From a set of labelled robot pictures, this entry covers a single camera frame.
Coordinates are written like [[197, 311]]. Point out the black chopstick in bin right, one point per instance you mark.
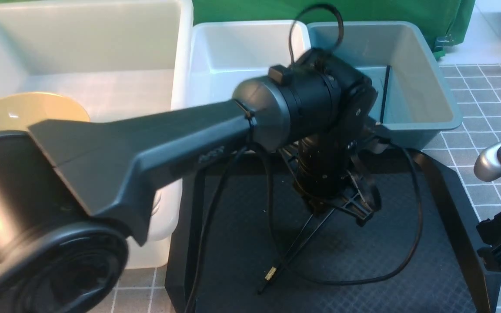
[[384, 92]]

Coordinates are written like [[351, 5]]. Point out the black chopstick gold band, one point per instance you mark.
[[308, 230]]

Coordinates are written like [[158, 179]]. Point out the blue plastic bin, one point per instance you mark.
[[420, 103]]

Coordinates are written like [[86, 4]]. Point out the small white plastic bin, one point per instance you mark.
[[226, 53]]

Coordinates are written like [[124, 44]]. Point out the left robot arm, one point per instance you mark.
[[72, 192]]

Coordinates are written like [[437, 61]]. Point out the yellow noodle bowl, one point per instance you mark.
[[21, 110]]

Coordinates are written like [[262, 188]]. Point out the black serving tray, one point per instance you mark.
[[445, 274]]

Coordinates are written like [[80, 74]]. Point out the large translucent white bin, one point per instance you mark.
[[118, 59]]

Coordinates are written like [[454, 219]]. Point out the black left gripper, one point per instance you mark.
[[329, 175]]

